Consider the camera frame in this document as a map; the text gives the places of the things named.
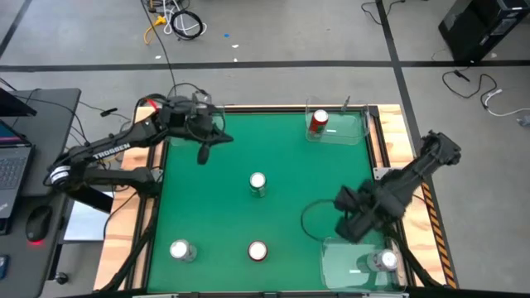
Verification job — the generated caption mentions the black cable with connector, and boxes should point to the black cable with connector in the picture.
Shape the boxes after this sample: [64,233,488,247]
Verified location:
[441,69,498,100]

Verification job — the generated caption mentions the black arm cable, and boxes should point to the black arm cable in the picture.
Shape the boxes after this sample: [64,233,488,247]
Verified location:
[136,81,210,111]
[301,198,345,243]

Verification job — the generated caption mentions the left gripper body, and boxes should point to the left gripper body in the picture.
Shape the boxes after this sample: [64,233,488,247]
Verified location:
[157,95,216,144]

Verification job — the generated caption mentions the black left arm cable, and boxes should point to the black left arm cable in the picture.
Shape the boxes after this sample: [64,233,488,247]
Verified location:
[136,81,210,111]

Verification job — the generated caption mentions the green Sprite can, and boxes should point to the green Sprite can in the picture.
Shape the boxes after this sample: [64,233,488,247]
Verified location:
[248,171,268,199]

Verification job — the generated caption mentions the long black floor cable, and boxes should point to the long black floor cable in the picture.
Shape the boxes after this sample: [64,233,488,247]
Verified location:
[139,0,179,99]

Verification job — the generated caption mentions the black table frame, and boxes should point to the black table frame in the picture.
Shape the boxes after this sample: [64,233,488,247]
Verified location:
[99,103,448,293]

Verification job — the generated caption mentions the yellow black hazard tape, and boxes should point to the yellow black hazard tape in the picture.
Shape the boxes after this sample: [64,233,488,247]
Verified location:
[420,180,459,290]

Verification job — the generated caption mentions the black monitor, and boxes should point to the black monitor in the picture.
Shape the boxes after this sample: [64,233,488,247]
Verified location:
[0,87,38,118]

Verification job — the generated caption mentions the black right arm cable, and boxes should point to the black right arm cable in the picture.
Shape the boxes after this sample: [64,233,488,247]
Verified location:
[301,198,345,243]

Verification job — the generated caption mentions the dark grey desk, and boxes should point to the dark grey desk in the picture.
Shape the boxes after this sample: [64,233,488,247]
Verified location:
[0,87,83,298]

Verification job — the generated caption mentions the wooden table board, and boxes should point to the wooden table board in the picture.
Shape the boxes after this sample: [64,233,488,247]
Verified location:
[93,103,459,291]

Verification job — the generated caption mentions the grey laptop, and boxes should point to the grey laptop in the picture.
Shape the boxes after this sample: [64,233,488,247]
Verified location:
[0,118,34,220]

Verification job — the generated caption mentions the black computer mouse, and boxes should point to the black computer mouse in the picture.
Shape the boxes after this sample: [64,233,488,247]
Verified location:
[25,205,54,243]

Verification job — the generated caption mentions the red soda can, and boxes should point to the red soda can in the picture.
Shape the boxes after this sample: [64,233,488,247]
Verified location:
[308,108,330,136]
[247,240,269,263]

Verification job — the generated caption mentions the white flat board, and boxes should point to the white flat board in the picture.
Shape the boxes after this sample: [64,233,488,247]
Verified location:
[63,190,115,243]

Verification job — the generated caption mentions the yellow cable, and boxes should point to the yellow cable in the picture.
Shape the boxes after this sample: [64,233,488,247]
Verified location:
[142,15,167,46]

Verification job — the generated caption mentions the white coiled cable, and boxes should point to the white coiled cable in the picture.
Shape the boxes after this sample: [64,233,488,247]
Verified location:
[161,0,208,36]

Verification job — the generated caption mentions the white cable with connector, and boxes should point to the white cable with connector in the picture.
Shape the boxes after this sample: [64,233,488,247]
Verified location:
[483,88,530,118]

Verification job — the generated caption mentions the black computer tower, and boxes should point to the black computer tower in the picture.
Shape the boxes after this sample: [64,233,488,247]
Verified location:
[437,0,530,64]

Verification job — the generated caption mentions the black coiled cable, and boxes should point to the black coiled cable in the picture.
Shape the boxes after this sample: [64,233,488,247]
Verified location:
[169,9,205,41]

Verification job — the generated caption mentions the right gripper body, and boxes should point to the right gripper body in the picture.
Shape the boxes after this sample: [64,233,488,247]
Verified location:
[334,181,405,227]

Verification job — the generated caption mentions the silver Diet Coke can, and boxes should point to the silver Diet Coke can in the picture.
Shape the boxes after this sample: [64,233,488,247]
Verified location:
[366,248,399,273]
[168,238,198,263]

